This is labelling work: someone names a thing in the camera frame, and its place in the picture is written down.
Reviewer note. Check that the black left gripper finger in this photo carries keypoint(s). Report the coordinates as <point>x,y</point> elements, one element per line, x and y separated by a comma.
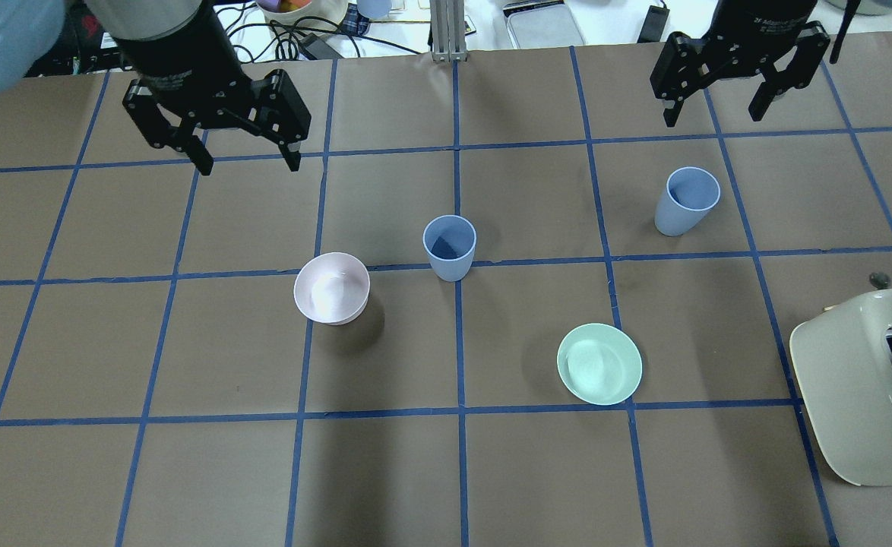
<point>196,151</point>
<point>291,153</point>

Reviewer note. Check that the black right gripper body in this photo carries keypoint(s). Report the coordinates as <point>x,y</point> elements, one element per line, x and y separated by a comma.
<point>754,28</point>

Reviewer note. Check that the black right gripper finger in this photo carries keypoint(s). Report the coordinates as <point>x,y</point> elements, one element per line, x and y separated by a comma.
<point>775,83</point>
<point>672,110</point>

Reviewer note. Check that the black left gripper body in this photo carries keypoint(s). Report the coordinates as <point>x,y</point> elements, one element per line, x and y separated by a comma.
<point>181,62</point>

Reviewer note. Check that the blue cup moved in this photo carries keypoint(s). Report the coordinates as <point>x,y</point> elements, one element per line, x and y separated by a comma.
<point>449,243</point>
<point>689,195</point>

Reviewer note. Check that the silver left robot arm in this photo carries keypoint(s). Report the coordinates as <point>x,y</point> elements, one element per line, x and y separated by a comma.
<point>30,29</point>

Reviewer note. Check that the black power adapter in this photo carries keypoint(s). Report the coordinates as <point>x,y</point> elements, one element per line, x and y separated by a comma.
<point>654,24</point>

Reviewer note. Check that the bowl of foam blocks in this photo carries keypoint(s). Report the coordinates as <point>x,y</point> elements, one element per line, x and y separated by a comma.
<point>310,14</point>

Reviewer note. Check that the pink bowl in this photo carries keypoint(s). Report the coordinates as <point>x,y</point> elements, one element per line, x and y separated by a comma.
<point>332,289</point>

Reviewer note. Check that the kitchen scale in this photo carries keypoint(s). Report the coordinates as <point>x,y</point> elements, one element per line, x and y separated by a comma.
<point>541,24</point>

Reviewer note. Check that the blue cup on desk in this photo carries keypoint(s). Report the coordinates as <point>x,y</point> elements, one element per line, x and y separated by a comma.
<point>374,10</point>

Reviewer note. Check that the green bowl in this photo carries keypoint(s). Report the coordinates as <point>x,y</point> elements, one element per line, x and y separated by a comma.
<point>599,364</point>

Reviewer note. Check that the cream toaster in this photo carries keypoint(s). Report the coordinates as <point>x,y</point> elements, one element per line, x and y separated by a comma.
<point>843,363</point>

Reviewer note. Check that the aluminium frame post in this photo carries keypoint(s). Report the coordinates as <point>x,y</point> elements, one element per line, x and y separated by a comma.
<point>448,31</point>

